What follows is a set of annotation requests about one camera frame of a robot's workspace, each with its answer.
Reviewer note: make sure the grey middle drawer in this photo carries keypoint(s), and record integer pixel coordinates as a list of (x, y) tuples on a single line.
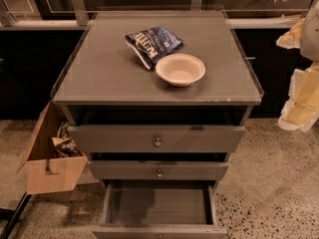
[(157, 170)]

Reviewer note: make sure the cardboard box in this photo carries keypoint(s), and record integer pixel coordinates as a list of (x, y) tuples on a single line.
[(46, 172)]

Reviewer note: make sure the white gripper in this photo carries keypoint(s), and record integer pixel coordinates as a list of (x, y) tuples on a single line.
[(310, 34)]

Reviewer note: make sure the white paper bowl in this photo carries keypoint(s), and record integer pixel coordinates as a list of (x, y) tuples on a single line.
[(180, 70)]

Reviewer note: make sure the grey drawer cabinet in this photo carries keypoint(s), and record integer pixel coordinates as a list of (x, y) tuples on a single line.
[(108, 85)]

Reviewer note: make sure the brown snack bag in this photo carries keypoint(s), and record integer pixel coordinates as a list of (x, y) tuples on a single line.
[(65, 147)]

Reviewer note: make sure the green snack bag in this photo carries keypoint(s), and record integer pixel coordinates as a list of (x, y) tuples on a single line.
[(63, 130)]

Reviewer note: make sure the blue chip bag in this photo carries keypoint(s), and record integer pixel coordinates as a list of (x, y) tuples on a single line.
[(153, 44)]

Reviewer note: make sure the grey top drawer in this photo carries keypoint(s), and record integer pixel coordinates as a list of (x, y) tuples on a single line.
[(156, 138)]

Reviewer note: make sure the metal railing frame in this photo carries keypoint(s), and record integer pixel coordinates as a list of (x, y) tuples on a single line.
[(242, 14)]

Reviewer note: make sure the grey drawer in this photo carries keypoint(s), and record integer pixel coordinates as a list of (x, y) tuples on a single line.
[(156, 138), (157, 170), (159, 209)]

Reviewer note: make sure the black metal leg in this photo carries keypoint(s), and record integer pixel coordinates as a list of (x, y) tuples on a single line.
[(13, 215)]

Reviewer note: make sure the grey bottom drawer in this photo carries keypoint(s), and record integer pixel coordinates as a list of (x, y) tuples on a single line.
[(159, 209)]

